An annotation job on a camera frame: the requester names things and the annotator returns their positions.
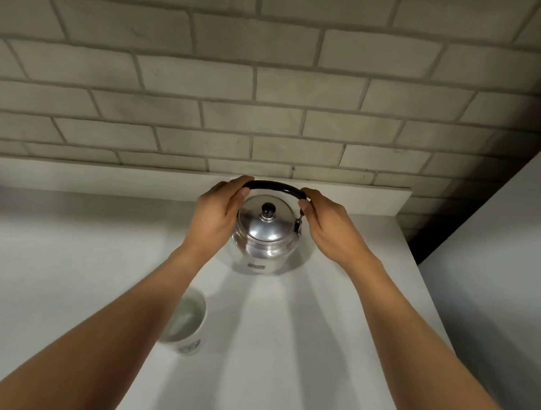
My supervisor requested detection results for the person's left hand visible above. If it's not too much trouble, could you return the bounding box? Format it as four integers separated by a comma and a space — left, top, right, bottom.
181, 171, 256, 260

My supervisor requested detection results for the person's right hand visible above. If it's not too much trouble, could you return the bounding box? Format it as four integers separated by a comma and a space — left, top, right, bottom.
293, 187, 385, 274

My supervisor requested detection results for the silver metal kettle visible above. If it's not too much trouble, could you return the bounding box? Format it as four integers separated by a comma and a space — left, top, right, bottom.
226, 178, 310, 278

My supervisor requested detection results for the person's left forearm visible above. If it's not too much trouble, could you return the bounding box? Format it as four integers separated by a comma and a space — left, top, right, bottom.
0, 229, 209, 410

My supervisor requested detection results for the person's right forearm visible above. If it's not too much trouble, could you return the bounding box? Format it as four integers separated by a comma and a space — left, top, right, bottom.
339, 257, 541, 410

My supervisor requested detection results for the kettle lid with black knob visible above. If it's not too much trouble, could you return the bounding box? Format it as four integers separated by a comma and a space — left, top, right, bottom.
236, 192, 300, 245

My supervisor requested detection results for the white cup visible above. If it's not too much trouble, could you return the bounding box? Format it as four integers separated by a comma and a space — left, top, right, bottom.
157, 285, 210, 358

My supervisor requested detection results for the white appliance side panel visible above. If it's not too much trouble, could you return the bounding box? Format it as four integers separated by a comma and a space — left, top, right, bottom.
406, 108, 541, 410

